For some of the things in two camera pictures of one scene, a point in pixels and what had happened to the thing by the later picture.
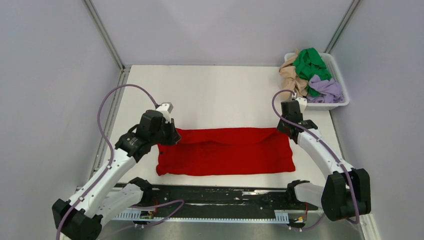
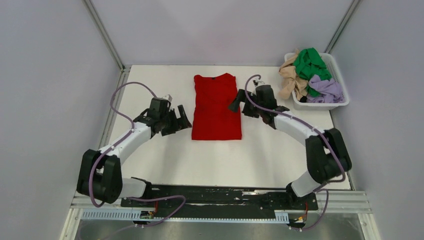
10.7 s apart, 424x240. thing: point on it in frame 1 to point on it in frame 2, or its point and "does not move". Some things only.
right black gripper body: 280,125 to 250,109
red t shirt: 226,151 to 213,119
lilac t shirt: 330,90 does not move
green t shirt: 308,63 does not move
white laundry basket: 337,77 does not move
